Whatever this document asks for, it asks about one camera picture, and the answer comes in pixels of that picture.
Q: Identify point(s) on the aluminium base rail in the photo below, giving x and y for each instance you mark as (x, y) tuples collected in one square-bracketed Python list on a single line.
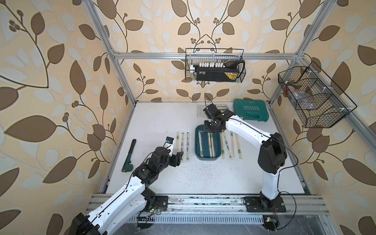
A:
[(238, 204)]

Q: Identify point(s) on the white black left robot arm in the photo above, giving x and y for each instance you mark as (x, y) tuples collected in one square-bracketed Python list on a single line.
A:
[(131, 199)]

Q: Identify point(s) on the plastic bag in basket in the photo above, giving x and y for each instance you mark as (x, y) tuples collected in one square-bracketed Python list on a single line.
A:
[(302, 100)]

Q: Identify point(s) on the aluminium frame post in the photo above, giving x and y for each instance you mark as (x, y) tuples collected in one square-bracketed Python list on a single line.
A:
[(90, 8), (299, 56)]

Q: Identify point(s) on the aluminium frame post left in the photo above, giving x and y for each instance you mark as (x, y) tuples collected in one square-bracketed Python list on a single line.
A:
[(90, 8)]

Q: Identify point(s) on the green plastic tool case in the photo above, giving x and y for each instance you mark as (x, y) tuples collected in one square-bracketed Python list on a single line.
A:
[(251, 110)]

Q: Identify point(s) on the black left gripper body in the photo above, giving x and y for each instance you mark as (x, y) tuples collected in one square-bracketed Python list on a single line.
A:
[(171, 161)]

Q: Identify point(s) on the black wire basket right wall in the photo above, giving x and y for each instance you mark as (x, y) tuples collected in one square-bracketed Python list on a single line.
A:
[(332, 103)]

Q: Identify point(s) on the black wire basket wall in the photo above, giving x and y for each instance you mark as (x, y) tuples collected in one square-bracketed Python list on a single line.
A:
[(196, 56), (332, 103)]

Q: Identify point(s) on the green pipe wrench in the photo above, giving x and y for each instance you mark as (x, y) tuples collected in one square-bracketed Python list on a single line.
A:
[(127, 166)]

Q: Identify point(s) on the black yellow box in basket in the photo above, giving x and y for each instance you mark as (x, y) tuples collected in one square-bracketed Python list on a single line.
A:
[(229, 71)]

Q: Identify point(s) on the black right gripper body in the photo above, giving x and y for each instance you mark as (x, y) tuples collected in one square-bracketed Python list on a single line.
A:
[(209, 127)]

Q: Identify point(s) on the chopstick pair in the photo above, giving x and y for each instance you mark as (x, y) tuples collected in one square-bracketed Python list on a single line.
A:
[(227, 145), (212, 145), (200, 143), (188, 146), (238, 146), (177, 142), (222, 146), (182, 142), (209, 144), (232, 143)]

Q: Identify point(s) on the grey white work glove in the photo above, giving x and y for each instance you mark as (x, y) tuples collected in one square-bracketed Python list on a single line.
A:
[(200, 109)]

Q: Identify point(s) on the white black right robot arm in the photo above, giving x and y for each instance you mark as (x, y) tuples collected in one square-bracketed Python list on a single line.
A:
[(272, 154)]

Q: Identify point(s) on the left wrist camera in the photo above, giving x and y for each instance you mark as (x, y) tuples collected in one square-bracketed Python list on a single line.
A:
[(169, 143)]

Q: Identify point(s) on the black wire basket back wall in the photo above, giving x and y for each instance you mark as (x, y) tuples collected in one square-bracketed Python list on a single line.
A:
[(196, 56)]

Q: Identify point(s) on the teal plastic storage box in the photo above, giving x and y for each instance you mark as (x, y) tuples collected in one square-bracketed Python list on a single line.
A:
[(216, 141)]

